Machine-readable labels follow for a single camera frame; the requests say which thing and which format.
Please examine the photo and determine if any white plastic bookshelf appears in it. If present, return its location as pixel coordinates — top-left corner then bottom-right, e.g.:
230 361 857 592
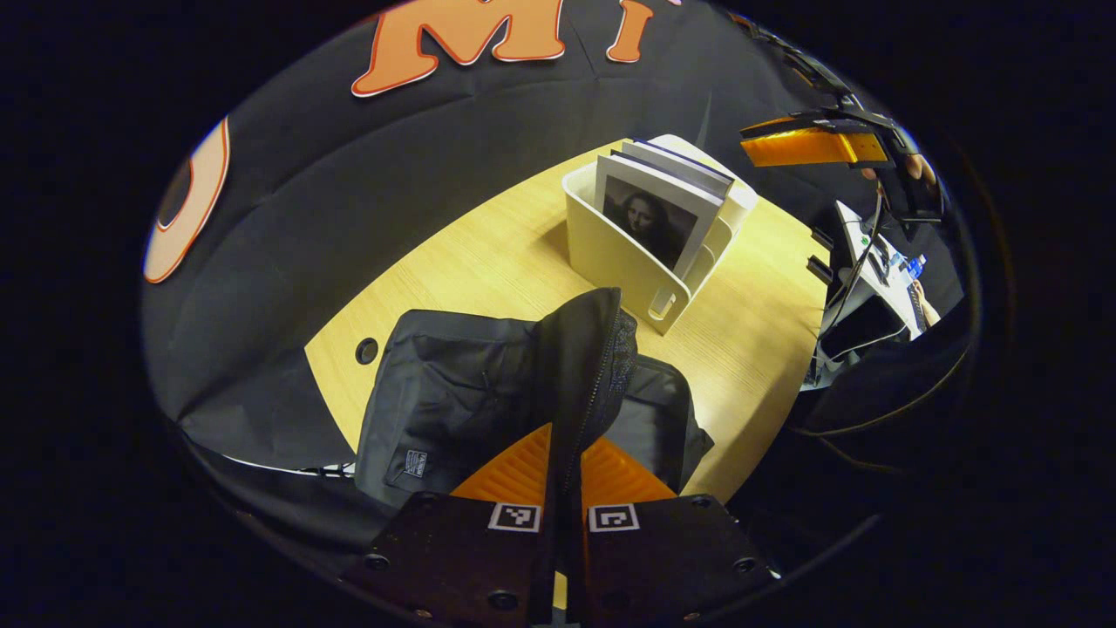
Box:
562 133 759 338

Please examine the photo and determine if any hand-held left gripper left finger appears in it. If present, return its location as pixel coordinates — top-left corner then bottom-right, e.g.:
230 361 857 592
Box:
340 423 559 628

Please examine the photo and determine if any black schoolbag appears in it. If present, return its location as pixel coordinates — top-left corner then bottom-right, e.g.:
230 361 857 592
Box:
353 287 716 524

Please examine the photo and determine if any blue cover book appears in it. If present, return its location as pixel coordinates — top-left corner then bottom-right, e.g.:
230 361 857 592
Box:
621 138 737 203

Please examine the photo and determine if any dark laptop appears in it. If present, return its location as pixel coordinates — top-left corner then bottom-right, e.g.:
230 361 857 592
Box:
820 297 909 363

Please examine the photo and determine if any white side desk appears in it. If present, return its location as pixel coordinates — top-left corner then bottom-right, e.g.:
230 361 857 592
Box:
806 201 938 389

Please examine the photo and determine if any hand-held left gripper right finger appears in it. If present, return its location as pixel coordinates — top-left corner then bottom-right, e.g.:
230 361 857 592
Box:
567 436 779 628

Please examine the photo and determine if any white picture-cover book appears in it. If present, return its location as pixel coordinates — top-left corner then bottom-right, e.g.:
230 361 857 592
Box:
595 152 726 282

